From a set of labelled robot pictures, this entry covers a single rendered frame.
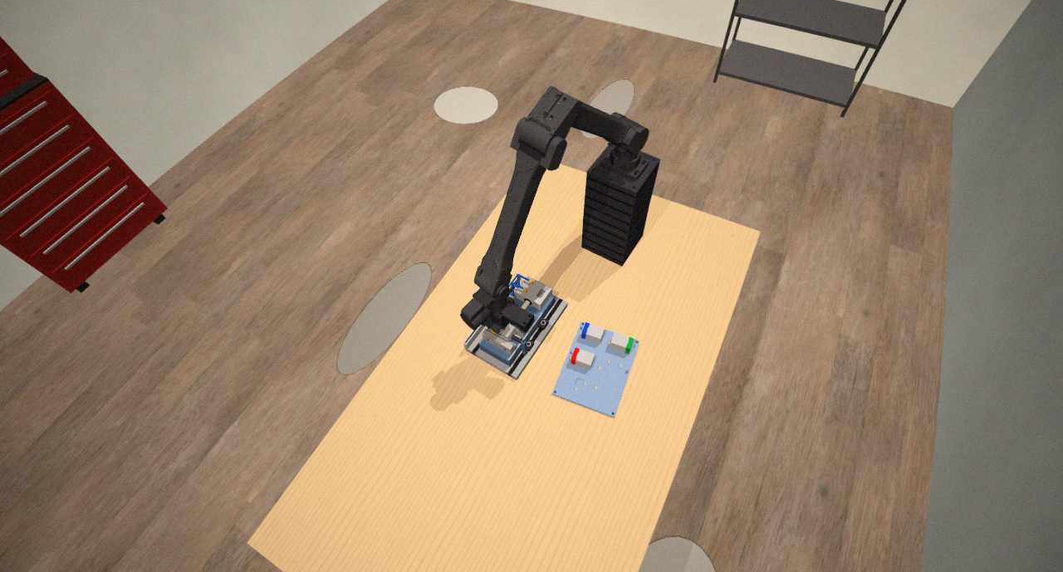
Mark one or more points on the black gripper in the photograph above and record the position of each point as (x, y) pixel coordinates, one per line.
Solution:
(494, 327)

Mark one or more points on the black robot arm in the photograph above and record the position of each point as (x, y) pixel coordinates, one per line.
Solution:
(548, 138)

